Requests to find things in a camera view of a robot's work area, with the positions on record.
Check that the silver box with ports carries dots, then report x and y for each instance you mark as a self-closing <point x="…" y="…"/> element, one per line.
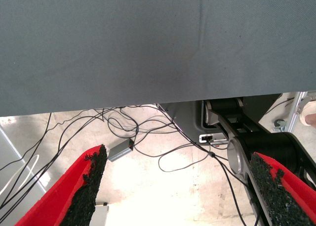
<point x="217" y="137"/>

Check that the grey caster wheel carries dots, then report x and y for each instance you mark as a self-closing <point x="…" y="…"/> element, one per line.
<point x="280" y="125"/>

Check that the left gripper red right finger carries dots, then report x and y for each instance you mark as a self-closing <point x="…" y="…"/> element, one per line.
<point x="279" y="194"/>

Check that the aluminium profile leg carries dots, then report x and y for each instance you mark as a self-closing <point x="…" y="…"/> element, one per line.
<point x="296" y="112"/>

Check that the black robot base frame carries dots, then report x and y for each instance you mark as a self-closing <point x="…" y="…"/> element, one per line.
<point x="271" y="142"/>

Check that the dark grey table cloth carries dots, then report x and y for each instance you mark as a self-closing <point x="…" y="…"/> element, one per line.
<point x="123" y="50"/>

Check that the grey power adapter box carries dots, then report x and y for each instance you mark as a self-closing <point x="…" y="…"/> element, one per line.
<point x="119" y="151"/>

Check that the person's beige shoe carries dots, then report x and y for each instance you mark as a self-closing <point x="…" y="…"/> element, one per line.
<point x="307" y="112"/>

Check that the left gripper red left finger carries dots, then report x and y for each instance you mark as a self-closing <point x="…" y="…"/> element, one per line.
<point x="64" y="194"/>

